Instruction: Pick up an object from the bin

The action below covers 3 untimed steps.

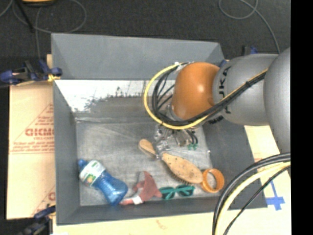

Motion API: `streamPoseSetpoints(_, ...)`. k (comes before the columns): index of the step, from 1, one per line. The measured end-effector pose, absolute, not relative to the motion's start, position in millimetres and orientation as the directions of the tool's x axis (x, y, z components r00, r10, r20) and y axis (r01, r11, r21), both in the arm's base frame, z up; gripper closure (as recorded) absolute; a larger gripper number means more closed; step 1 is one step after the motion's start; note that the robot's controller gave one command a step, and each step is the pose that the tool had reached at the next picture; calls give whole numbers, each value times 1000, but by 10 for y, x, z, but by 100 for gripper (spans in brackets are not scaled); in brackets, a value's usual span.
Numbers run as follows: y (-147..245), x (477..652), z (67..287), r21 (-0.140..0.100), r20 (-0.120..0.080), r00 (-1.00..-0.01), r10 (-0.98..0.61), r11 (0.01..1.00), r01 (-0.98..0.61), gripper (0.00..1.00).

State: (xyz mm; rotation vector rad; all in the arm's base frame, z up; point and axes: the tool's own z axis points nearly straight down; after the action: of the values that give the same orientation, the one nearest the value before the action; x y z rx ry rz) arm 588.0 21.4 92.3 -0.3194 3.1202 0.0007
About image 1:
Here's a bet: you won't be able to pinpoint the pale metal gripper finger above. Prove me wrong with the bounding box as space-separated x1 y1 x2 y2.
153 128 165 143
155 141 171 160

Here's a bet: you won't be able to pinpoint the wooden brush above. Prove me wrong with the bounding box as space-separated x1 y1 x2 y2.
138 138 204 185

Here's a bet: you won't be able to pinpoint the red-brown toy animal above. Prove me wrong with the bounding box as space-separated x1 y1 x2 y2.
119 171 163 206

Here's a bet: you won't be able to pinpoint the grey metal bin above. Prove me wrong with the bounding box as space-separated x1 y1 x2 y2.
50 33 268 225

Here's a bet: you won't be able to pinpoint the green sunglasses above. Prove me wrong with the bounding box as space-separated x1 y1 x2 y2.
158 184 196 201

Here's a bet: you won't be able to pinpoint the blue plastic bottle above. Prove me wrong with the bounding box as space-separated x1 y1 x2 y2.
77 158 129 207

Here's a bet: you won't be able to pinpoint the brown cardboard board red print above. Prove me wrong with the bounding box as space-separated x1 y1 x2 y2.
5 81 57 220

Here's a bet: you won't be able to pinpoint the orange ring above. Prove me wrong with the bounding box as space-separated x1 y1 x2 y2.
200 168 225 194

